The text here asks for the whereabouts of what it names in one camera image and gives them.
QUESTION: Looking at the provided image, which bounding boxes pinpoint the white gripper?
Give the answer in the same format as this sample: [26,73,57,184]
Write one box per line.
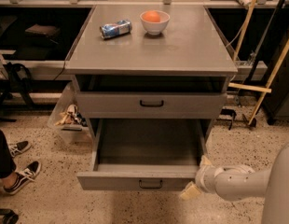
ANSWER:
[180,155,224,201]

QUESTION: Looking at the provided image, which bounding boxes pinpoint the grey drawer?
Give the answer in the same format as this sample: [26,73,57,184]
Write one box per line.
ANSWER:
[76,91,227,119]
[77,119,206,191]

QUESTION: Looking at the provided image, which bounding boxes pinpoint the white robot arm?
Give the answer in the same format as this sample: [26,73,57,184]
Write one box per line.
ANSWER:
[180,141,289,224]

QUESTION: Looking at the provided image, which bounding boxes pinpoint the grey top drawer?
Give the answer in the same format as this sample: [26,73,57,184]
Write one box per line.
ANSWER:
[76,91,227,119]

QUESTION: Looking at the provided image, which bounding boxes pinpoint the grey drawer cabinet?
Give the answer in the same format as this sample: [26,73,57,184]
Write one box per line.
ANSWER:
[66,5,237,134]

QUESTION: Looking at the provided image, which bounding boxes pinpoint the black clamp on floor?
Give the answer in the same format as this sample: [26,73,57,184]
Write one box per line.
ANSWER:
[219,108,237,129]

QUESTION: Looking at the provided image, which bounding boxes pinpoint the clear plastic storage bin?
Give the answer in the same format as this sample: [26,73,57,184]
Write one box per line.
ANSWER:
[48,83,91,143]

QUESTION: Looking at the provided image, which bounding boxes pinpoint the white ceramic bowl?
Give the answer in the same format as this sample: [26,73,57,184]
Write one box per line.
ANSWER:
[140,10,171,35]

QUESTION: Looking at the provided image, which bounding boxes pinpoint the crushed blue soda can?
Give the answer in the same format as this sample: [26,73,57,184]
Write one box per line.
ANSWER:
[100,20,132,39]

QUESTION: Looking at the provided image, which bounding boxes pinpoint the orange fruit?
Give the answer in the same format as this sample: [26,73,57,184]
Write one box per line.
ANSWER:
[142,10,160,22]

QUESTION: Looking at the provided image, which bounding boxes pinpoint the black white sneaker near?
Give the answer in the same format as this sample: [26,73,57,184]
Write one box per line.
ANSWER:
[2,161,41,195]

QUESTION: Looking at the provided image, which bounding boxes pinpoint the black white sneaker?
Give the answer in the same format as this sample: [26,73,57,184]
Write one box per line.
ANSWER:
[8,141,31,157]
[2,161,41,195]

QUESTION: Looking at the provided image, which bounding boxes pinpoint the black white sneaker far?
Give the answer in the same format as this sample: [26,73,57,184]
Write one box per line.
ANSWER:
[8,141,31,157]

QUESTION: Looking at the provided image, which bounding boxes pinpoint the person leg dark trousers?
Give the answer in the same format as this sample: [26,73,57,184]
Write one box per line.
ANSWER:
[0,130,18,189]

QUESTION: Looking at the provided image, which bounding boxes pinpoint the dark box on shelf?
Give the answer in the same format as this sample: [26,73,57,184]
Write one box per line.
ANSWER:
[25,24,60,37]

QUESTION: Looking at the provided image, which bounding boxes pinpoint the wooden easel frame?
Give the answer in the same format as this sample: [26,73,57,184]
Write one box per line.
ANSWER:
[227,0,289,128]

